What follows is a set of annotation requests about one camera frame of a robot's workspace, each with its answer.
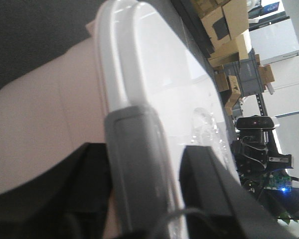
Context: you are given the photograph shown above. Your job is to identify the stacked cardboard boxes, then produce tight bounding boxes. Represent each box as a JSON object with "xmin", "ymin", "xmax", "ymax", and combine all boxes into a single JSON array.
[{"xmin": 191, "ymin": 0, "xmax": 274, "ymax": 116}]

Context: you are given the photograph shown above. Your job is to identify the grey plastic storage crate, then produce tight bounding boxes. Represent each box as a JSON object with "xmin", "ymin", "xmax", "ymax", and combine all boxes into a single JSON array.
[{"xmin": 223, "ymin": 48, "xmax": 265, "ymax": 97}]

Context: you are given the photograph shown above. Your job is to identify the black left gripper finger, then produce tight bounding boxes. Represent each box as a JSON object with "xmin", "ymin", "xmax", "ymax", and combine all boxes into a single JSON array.
[{"xmin": 0, "ymin": 143, "xmax": 113, "ymax": 239}]

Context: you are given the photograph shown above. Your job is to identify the white lidded plastic bin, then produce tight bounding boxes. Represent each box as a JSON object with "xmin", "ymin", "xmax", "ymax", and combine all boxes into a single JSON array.
[{"xmin": 0, "ymin": 0, "xmax": 238, "ymax": 239}]

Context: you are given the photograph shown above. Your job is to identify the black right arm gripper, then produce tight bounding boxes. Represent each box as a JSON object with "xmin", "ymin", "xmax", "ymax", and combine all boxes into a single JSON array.
[{"xmin": 179, "ymin": 116, "xmax": 299, "ymax": 239}]

